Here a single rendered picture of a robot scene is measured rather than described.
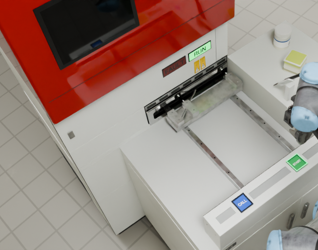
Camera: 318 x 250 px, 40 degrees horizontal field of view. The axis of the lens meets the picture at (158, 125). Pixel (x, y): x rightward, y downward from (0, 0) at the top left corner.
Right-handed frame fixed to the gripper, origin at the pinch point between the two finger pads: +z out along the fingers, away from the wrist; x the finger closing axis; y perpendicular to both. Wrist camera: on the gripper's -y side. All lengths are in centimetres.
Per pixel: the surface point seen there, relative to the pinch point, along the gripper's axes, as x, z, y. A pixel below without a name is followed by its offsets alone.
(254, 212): 24.6, 15.8, -4.0
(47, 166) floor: 78, 111, 131
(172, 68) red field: 13, 1, 58
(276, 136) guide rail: -8.2, 25.6, 18.8
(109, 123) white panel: 46, 10, 58
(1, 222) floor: 119, 111, 114
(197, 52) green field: 1, 1, 58
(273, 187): 13.4, 14.6, -1.6
